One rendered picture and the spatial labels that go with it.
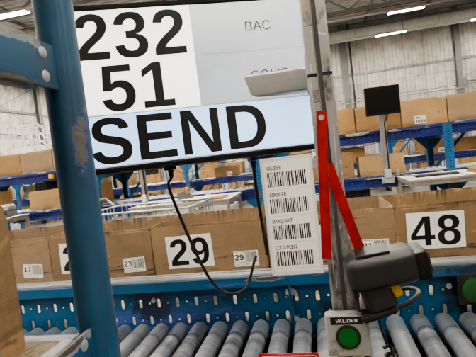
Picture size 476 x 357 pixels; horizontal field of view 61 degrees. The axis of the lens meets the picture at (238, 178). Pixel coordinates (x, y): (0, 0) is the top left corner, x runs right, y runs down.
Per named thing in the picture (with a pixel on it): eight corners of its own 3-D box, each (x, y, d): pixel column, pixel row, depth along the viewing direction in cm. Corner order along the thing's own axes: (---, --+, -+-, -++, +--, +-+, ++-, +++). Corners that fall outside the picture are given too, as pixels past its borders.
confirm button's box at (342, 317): (329, 359, 65) (324, 317, 64) (328, 349, 68) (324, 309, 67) (372, 358, 63) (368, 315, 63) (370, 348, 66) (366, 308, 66)
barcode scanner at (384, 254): (445, 315, 58) (428, 244, 57) (360, 329, 60) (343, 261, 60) (433, 298, 64) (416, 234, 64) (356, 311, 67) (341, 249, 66)
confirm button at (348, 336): (339, 348, 64) (337, 329, 64) (339, 343, 65) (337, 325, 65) (359, 348, 63) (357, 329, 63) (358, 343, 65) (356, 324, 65)
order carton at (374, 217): (270, 270, 130) (263, 217, 129) (278, 248, 159) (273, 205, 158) (399, 262, 122) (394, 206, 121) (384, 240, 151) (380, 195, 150)
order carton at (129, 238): (53, 283, 145) (46, 236, 145) (97, 261, 174) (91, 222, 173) (156, 278, 137) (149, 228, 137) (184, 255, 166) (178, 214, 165)
